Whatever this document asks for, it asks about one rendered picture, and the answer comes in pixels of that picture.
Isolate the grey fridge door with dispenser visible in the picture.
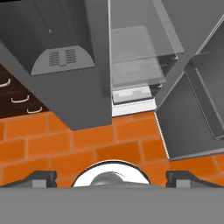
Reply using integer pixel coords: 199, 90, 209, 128
0, 0, 114, 131

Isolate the large clear glass fridge shelf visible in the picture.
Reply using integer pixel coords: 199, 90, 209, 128
109, 0, 186, 64

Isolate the grey fridge body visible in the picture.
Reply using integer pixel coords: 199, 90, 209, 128
84, 0, 224, 118

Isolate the white fridge drawer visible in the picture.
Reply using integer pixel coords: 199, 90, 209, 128
111, 83, 163, 105

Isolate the grey fridge door with bin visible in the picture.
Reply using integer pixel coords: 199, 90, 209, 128
153, 14, 224, 162

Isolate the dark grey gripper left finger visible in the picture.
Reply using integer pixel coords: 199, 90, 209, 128
0, 170, 58, 188

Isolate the dark wooden drawer cabinet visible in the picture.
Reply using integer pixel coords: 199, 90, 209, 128
0, 64, 51, 120

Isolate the small clear glass fridge shelf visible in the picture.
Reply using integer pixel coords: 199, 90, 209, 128
110, 25, 167, 89

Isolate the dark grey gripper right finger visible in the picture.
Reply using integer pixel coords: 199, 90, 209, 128
165, 170, 224, 188

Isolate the pale curved drawer handle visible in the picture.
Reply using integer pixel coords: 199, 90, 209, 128
0, 78, 11, 88
10, 94, 31, 104
26, 106, 44, 115

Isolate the round white and black object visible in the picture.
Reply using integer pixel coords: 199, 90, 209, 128
70, 159, 151, 188

